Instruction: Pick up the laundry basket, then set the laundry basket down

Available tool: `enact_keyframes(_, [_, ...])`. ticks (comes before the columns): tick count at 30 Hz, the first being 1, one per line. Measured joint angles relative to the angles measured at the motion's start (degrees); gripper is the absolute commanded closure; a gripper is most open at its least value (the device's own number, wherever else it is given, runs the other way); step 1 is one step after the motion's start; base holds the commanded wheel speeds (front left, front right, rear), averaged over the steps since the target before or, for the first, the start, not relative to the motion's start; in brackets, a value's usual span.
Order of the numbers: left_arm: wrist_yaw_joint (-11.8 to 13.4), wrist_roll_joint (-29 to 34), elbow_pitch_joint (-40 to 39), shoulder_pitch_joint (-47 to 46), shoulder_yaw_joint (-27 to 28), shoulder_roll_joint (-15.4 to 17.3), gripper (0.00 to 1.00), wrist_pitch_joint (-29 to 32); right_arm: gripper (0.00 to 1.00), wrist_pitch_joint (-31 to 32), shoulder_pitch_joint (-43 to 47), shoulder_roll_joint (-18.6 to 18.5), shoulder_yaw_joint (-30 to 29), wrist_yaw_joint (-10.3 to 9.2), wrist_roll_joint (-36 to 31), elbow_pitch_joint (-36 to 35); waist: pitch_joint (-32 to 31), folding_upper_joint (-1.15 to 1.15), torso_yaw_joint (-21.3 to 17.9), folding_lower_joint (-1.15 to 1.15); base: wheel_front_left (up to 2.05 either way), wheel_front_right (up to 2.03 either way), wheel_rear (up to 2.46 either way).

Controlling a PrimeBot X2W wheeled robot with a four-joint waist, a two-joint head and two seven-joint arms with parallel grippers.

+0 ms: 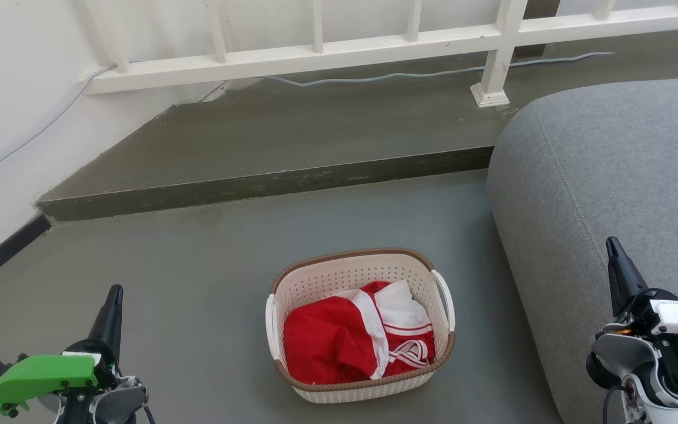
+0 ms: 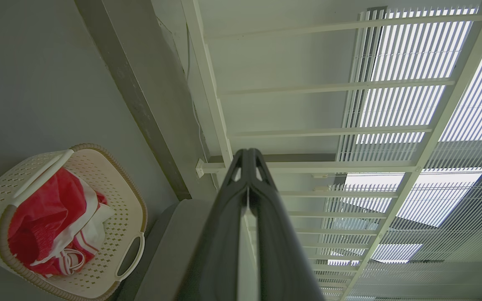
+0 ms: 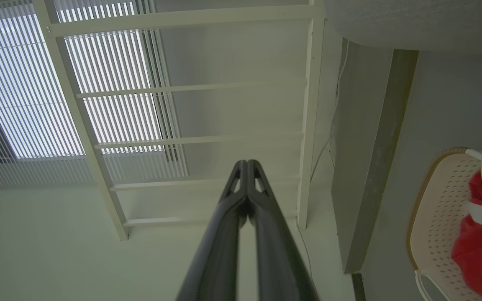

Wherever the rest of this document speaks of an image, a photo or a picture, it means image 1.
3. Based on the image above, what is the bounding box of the grey fabric sofa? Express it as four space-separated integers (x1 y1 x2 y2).
486 77 678 424

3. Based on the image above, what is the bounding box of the light grey floor cable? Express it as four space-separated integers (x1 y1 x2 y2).
0 51 617 198

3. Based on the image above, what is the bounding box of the white metal railing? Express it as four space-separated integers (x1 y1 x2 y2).
74 0 678 108

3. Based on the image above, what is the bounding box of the red and white garment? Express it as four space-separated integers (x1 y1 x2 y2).
284 280 436 385

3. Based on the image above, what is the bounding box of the black baseboard strip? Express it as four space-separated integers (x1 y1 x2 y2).
0 214 52 297

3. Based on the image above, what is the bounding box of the cream plastic laundry basket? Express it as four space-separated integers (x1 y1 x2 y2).
265 247 456 405

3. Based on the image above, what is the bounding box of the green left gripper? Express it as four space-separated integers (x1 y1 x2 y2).
0 284 124 416

